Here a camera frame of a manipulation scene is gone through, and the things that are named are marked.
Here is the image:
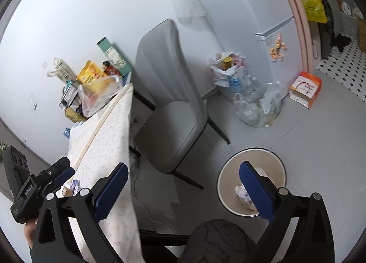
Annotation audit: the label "grey upholstered chair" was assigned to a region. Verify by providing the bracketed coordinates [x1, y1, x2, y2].
[130, 19, 231, 191]

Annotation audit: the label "gold patterned canister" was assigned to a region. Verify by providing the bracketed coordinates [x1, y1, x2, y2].
[64, 107, 86, 123]

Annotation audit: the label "plain brown cardboard box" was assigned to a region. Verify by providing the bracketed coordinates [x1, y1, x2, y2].
[357, 20, 366, 49]

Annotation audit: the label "orange and white cardboard box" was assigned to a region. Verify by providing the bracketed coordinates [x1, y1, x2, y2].
[289, 71, 323, 109]

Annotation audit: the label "person's black trouser leg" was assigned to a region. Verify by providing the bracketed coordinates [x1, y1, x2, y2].
[137, 219, 258, 263]

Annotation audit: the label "person's left hand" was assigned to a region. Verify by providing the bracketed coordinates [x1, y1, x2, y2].
[23, 218, 38, 249]

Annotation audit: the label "yellow plastic bag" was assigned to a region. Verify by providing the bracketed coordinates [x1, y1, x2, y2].
[294, 0, 328, 24]

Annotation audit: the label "dark jar with red label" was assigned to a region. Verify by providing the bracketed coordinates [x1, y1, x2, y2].
[101, 61, 122, 78]

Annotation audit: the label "large clear plastic bag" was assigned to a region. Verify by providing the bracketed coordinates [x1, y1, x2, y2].
[78, 76, 125, 117]

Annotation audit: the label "white gift bag with handle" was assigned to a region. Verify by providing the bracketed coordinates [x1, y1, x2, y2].
[47, 57, 78, 83]

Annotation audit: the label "white waste bin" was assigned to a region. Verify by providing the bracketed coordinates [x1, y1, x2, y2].
[217, 149, 287, 218]

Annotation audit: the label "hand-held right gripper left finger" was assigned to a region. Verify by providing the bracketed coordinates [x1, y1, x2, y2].
[31, 162, 129, 263]

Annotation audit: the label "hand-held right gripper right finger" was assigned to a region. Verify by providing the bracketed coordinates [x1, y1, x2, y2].
[239, 161, 336, 263]

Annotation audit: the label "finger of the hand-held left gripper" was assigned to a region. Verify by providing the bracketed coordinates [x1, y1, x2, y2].
[43, 158, 75, 194]

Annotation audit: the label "clear plastic bag of bottles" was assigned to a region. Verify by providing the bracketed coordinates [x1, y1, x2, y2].
[234, 81, 286, 129]

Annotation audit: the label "black wire basket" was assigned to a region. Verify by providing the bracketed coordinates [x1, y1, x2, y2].
[59, 80, 82, 109]

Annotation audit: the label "white plastic bag of bottles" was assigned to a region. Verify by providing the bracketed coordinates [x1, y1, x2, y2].
[208, 51, 261, 95]

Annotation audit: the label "floral tablecloth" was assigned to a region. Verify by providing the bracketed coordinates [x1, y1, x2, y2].
[56, 82, 143, 263]

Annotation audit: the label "gold figure magnets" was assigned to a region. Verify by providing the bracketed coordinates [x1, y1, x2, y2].
[270, 34, 288, 62]

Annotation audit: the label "tall green box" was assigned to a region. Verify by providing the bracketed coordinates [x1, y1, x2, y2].
[96, 37, 134, 76]

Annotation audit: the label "yellow snack bag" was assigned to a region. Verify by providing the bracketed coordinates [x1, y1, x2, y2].
[77, 60, 105, 85]

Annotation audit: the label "white refrigerator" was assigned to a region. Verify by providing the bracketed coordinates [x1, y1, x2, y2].
[164, 0, 304, 102]

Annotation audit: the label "white printed wrapper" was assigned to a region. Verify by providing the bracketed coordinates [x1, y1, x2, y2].
[234, 184, 259, 210]

